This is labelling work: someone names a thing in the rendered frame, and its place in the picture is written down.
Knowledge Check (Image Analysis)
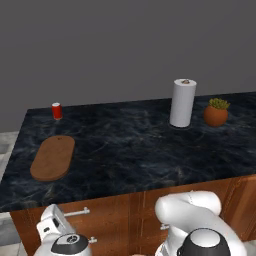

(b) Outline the wooden drawer front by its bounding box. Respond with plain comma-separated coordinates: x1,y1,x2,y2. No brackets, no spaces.
19,229,133,256
9,193,132,238
142,177,236,256

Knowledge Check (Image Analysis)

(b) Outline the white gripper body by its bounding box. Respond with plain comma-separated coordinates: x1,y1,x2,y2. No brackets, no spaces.
40,203,76,235

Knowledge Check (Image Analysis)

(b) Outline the wooden cupboard door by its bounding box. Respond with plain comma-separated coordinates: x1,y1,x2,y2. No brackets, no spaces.
229,174,256,242

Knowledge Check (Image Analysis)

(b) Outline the green plant in orange pot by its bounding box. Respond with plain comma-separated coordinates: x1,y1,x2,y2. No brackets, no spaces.
203,97,231,128

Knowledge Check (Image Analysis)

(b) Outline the red can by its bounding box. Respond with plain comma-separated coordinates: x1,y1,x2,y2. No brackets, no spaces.
51,102,64,121

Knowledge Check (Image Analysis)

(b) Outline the white paper towel roll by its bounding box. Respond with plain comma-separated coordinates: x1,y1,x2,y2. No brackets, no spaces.
169,78,198,129

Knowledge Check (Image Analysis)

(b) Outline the wooden cutting board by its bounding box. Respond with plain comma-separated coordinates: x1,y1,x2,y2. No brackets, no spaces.
29,134,76,182

